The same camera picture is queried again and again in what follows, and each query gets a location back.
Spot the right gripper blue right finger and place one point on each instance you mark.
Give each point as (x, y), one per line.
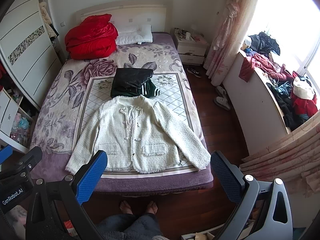
(237, 186)

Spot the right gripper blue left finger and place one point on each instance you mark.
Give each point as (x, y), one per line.
(85, 180)

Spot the white tweed jacket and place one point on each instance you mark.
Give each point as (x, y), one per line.
(140, 134)

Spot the clothes pile on sill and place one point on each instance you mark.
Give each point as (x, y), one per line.
(293, 93)

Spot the floral purple bed blanket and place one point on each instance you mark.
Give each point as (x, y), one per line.
(55, 126)

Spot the person's legs and feet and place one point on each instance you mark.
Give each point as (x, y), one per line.
(127, 226)

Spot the white window sill cabinet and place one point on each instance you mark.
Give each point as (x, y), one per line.
(259, 115)

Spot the white drawer unit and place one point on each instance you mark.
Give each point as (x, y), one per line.
(16, 125)

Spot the white slippers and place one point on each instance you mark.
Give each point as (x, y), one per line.
(221, 100)

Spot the white diamond pattern mat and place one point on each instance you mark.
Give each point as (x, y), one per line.
(171, 94)

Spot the folded black jacket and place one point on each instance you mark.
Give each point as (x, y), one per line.
(128, 81)

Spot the folded green striped garment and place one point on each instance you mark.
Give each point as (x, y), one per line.
(149, 90)

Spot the black shoe on floor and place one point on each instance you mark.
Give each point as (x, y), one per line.
(194, 71)

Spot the white sliding wardrobe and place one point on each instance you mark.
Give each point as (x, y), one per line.
(27, 52)

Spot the red quilt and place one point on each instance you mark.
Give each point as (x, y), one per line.
(94, 38)

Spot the white nightstand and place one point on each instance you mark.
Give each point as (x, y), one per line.
(191, 49)

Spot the white pillow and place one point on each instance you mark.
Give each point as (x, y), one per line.
(134, 34)

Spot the white bed headboard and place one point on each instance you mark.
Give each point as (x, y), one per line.
(156, 13)

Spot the pink floral curtain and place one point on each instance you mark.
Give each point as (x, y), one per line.
(232, 28)

